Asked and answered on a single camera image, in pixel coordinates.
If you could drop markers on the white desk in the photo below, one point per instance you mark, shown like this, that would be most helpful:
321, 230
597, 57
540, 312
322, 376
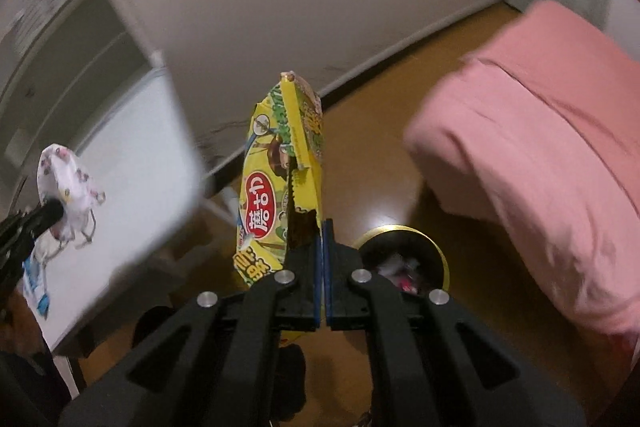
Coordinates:
135, 207

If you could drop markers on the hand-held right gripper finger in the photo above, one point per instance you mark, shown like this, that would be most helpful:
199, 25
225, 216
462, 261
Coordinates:
326, 277
318, 277

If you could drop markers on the yellow snack box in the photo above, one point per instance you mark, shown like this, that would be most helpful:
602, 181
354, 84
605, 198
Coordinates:
270, 157

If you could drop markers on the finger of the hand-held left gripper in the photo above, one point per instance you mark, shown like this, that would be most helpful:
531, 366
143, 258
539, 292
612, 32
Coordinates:
47, 214

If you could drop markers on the white desk hutch shelf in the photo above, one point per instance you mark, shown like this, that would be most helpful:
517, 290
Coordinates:
60, 67

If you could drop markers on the black trash bin gold rim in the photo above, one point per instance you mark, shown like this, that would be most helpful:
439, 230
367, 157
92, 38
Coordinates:
395, 231

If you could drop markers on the pink blanket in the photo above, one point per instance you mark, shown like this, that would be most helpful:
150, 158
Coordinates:
525, 132

